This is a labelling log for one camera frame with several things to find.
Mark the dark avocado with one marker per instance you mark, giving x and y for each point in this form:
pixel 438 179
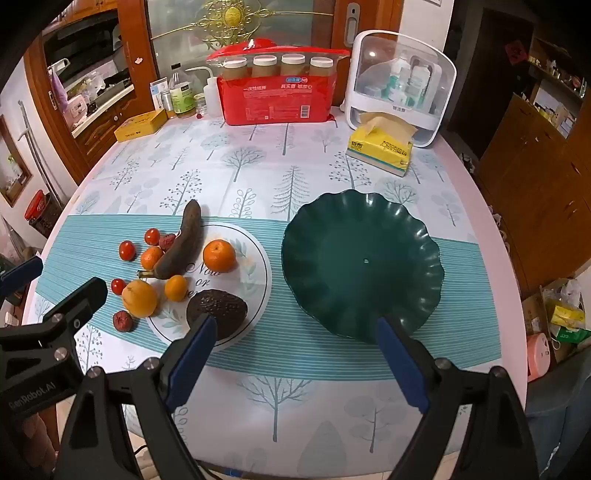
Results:
pixel 222 305

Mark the clear glass plate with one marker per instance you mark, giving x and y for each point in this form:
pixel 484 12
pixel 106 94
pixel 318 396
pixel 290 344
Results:
pixel 253 286

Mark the teal label bottle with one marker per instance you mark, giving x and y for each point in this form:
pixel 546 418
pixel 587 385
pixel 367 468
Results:
pixel 398 83

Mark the red cherry tomato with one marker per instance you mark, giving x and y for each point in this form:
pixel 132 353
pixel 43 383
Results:
pixel 126 250
pixel 117 286
pixel 152 237

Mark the brown wooden cabinet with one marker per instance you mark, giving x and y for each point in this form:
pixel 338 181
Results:
pixel 535 184

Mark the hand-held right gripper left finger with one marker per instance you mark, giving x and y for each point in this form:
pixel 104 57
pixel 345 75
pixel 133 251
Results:
pixel 194 357

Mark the cluttered wall shelf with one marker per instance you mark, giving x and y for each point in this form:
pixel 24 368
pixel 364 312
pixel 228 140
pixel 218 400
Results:
pixel 558 92

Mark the green label bottle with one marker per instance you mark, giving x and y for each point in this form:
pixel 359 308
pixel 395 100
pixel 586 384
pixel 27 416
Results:
pixel 181 97

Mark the large tangerine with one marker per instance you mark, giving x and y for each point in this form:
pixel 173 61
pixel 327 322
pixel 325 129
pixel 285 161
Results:
pixel 219 255

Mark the yellow tissue box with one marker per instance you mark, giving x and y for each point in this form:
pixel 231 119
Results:
pixel 378 150

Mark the grey chair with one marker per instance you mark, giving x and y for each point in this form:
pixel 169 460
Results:
pixel 563 415

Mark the blue white carton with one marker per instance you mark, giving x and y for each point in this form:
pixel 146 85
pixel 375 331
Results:
pixel 159 92

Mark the small glass jar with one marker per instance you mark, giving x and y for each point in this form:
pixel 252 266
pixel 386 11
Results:
pixel 200 107

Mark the dark green scalloped plate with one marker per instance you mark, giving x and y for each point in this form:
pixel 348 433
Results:
pixel 360 281

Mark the glass door gold ornament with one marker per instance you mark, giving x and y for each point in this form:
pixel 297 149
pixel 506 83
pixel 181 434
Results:
pixel 231 16

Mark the red bin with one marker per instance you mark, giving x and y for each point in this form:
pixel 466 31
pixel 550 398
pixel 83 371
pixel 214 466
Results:
pixel 38 205

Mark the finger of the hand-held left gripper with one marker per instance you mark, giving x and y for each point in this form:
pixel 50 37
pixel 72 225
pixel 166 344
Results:
pixel 21 274
pixel 78 302

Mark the white clear storage box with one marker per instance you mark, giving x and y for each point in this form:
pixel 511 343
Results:
pixel 364 115

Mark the cardboard box with bags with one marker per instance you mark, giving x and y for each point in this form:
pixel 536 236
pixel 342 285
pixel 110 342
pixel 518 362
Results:
pixel 565 318

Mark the small orange kumquat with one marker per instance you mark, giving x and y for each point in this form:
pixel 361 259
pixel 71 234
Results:
pixel 150 258
pixel 176 288

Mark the yellow orange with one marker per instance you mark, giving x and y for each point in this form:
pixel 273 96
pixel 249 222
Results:
pixel 139 298

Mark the pink round appliance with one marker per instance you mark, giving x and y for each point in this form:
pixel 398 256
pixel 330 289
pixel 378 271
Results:
pixel 538 355

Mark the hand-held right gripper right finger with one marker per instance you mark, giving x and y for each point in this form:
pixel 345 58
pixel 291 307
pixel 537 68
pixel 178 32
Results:
pixel 400 364

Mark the red plastic package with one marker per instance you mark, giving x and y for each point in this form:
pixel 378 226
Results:
pixel 277 101

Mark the teal striped table mat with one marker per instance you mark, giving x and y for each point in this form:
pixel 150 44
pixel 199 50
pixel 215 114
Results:
pixel 323 350

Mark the flat yellow box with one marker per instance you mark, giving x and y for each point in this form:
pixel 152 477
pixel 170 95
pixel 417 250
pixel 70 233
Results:
pixel 141 124

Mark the white squeeze bottle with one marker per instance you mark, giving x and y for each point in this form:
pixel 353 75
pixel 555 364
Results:
pixel 212 97

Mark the overripe dark banana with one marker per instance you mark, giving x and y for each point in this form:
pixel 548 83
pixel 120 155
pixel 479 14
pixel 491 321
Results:
pixel 183 247

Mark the wooden kitchen cabinet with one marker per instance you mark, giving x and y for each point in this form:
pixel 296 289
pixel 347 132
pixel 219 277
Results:
pixel 99 129

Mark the red jujube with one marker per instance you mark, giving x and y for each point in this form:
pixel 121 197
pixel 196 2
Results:
pixel 167 241
pixel 123 321

